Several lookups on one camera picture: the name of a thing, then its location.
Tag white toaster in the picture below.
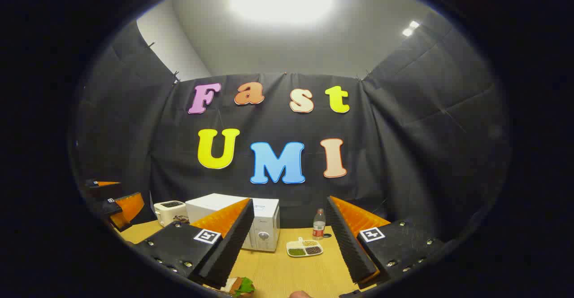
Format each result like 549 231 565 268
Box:
153 201 189 227

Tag white microwave oven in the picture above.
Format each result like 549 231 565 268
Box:
185 193 281 252

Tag sandwich with lettuce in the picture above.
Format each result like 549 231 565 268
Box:
220 276 255 298

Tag clear plastic water bottle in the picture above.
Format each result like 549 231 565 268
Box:
313 208 326 240

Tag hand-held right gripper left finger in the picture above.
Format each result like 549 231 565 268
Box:
132 198 255 289

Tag black backdrop cloth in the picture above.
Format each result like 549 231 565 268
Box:
72 11 512 245

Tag white divided bean dish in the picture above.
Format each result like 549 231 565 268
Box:
286 237 324 257

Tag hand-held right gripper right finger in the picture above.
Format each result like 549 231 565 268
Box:
326 196 444 289

